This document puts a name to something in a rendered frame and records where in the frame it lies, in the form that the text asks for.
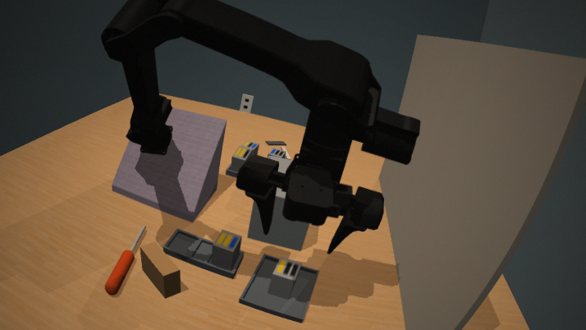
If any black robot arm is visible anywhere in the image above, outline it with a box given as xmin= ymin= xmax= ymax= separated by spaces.
xmin=101 ymin=0 xmax=420 ymax=226

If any red screwdriver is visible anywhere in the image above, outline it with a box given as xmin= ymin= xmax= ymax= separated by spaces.
xmin=105 ymin=226 xmax=146 ymax=296

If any brown rectangular block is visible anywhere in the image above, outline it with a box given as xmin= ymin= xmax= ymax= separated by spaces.
xmin=140 ymin=241 xmax=181 ymax=299

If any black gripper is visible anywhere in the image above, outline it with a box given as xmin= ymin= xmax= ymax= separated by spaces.
xmin=236 ymin=135 xmax=384 ymax=254

